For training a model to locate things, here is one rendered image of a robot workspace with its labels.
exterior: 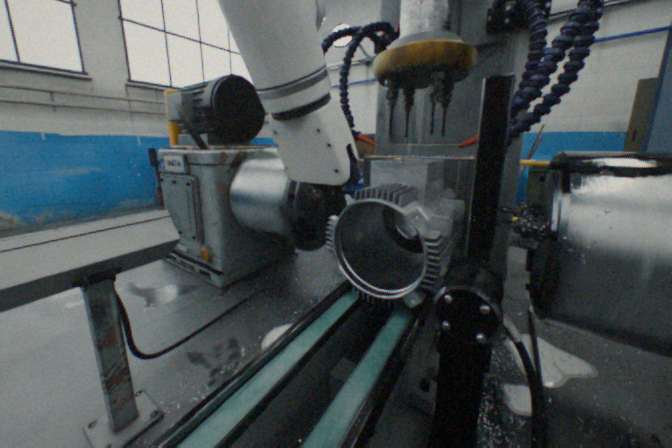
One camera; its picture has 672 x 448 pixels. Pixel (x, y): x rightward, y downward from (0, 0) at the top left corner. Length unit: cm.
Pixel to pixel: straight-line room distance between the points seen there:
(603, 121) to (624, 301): 524
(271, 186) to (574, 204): 48
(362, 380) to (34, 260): 35
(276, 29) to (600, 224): 38
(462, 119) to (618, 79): 501
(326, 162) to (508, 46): 53
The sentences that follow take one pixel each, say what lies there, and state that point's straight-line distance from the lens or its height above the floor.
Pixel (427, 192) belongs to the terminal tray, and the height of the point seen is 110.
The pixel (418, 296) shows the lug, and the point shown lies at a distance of 41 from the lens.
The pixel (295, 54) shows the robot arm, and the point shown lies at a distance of 28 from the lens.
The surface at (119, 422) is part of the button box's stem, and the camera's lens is 53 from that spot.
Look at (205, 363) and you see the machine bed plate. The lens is 58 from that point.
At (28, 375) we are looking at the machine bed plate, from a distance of 72.
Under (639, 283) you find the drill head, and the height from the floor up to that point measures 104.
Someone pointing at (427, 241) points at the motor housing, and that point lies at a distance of 38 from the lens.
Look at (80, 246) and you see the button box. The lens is 39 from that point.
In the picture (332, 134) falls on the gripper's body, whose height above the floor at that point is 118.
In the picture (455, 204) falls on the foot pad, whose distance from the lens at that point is 49.
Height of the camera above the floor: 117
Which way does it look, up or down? 11 degrees down
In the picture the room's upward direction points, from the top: straight up
